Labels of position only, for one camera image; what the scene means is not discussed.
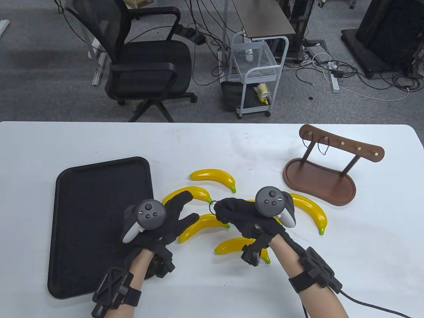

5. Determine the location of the yellow white bottle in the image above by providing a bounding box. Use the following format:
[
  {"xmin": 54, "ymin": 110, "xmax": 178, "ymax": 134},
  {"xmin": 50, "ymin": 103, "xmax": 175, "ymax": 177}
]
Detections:
[{"xmin": 253, "ymin": 83, "xmax": 271, "ymax": 106}]

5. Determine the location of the person's left forearm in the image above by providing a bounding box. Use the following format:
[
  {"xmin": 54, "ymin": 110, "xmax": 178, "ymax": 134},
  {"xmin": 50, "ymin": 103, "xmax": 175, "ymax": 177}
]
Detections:
[{"xmin": 99, "ymin": 248, "xmax": 156, "ymax": 318}]

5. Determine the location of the cardboard box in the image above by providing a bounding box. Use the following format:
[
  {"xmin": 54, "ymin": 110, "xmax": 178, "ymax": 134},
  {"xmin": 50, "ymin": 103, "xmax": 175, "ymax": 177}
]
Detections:
[{"xmin": 124, "ymin": 0, "xmax": 155, "ymax": 10}]

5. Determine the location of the silver metal frame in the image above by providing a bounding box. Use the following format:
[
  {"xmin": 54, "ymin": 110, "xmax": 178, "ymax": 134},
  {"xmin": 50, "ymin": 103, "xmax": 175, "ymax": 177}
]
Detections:
[{"xmin": 88, "ymin": 20, "xmax": 108, "ymax": 87}]

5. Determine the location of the white utility cart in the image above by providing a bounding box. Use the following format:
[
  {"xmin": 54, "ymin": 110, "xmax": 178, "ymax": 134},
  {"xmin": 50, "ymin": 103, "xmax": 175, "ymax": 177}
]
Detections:
[{"xmin": 229, "ymin": 31, "xmax": 289, "ymax": 120}]

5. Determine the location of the dark top side table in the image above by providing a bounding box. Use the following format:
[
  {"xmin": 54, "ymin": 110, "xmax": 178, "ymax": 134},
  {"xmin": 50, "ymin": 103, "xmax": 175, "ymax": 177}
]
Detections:
[{"xmin": 223, "ymin": 0, "xmax": 297, "ymax": 63}]

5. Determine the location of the black equipment base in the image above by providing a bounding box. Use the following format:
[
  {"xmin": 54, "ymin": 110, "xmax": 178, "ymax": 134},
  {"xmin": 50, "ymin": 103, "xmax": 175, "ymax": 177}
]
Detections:
[{"xmin": 341, "ymin": 0, "xmax": 424, "ymax": 79}]

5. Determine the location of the black office chair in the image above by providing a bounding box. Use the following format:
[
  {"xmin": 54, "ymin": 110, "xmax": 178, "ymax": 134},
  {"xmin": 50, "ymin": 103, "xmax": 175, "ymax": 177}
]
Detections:
[{"xmin": 65, "ymin": 0, "xmax": 198, "ymax": 123}]

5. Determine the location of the grey handheld controller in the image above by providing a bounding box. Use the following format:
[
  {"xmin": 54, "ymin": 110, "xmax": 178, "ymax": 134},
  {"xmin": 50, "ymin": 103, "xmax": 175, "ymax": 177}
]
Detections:
[
  {"xmin": 122, "ymin": 199, "xmax": 166, "ymax": 244},
  {"xmin": 254, "ymin": 187, "xmax": 295, "ymax": 228}
]

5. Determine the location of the person's right forearm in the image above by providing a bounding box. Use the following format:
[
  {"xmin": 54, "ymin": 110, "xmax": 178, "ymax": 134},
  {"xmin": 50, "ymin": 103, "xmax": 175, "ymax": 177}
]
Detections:
[{"xmin": 267, "ymin": 232, "xmax": 348, "ymax": 318}]

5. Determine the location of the yellow plastic banana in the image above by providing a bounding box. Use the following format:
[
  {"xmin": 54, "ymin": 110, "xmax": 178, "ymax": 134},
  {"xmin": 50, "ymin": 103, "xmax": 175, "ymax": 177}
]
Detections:
[
  {"xmin": 189, "ymin": 169, "xmax": 237, "ymax": 194},
  {"xmin": 162, "ymin": 186, "xmax": 214, "ymax": 205},
  {"xmin": 247, "ymin": 199, "xmax": 284, "ymax": 230},
  {"xmin": 288, "ymin": 194, "xmax": 328, "ymax": 236},
  {"xmin": 178, "ymin": 214, "xmax": 231, "ymax": 244},
  {"xmin": 215, "ymin": 238, "xmax": 271, "ymax": 265}
]

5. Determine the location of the black plastic tray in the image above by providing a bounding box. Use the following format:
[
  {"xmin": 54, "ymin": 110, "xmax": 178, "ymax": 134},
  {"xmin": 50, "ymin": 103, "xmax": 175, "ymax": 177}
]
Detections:
[{"xmin": 47, "ymin": 156, "xmax": 162, "ymax": 299}]

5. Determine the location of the brown wooden hook stand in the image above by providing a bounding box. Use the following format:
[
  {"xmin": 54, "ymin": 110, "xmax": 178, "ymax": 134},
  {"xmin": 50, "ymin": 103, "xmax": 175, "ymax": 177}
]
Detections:
[{"xmin": 283, "ymin": 124, "xmax": 385, "ymax": 206}]

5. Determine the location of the metal floor box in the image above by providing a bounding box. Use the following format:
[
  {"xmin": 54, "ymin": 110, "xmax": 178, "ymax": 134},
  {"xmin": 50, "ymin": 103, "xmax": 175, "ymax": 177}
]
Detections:
[{"xmin": 303, "ymin": 40, "xmax": 329, "ymax": 64}]

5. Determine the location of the person's left hand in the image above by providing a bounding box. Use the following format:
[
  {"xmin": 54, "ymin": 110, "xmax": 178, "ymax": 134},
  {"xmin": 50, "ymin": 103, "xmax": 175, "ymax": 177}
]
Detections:
[{"xmin": 124, "ymin": 191, "xmax": 200, "ymax": 279}]

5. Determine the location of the person's right hand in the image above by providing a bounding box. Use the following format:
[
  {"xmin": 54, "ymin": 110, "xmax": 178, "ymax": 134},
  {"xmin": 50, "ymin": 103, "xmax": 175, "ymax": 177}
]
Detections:
[{"xmin": 214, "ymin": 197, "xmax": 287, "ymax": 267}]

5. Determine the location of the black mesh bin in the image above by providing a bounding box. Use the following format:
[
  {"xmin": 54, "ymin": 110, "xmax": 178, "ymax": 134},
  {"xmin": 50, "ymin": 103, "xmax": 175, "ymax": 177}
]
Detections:
[{"xmin": 220, "ymin": 80, "xmax": 244, "ymax": 112}]

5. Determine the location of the tangle of black cables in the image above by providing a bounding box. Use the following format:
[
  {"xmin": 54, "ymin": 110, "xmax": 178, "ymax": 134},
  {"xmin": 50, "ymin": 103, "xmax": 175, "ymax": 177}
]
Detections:
[{"xmin": 293, "ymin": 50, "xmax": 424, "ymax": 100}]

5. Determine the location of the black metal desk frame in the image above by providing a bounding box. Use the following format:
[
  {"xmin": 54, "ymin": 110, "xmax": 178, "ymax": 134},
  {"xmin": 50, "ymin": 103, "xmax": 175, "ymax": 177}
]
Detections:
[{"xmin": 278, "ymin": 0, "xmax": 316, "ymax": 63}]

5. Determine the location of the white floor cable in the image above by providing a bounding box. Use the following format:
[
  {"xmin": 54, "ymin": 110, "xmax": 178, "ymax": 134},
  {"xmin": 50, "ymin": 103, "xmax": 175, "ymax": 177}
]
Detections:
[{"xmin": 338, "ymin": 84, "xmax": 411, "ymax": 101}]

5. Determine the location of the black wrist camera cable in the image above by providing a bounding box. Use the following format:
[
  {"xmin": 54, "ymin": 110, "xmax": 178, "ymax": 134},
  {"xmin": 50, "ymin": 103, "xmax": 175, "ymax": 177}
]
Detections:
[{"xmin": 338, "ymin": 288, "xmax": 413, "ymax": 318}]

